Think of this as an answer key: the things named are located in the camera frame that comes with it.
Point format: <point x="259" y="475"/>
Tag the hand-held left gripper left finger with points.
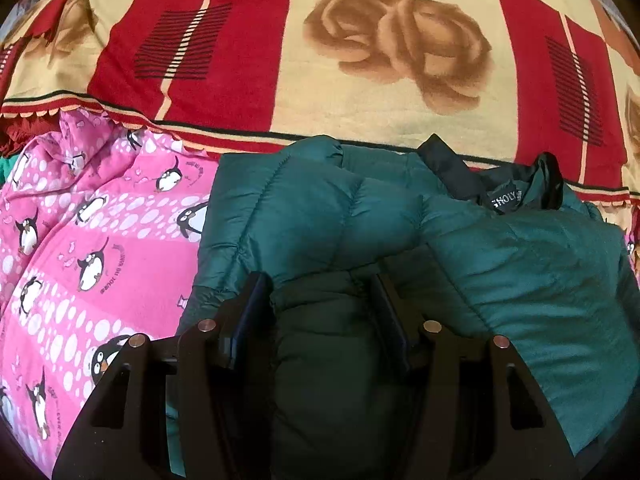
<point x="250" y="310"/>

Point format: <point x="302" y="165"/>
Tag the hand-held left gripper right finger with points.
<point x="395" y="320"/>

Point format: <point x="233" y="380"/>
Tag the green puffer jacket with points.
<point x="475" y="260"/>

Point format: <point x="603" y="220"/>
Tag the pink penguin-print blanket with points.
<point x="90" y="240"/>

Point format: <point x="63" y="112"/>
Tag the red yellow rose-print blanket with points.
<point x="320" y="60"/>

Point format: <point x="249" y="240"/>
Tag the teal and purple cloth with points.
<point x="4" y="170"/>

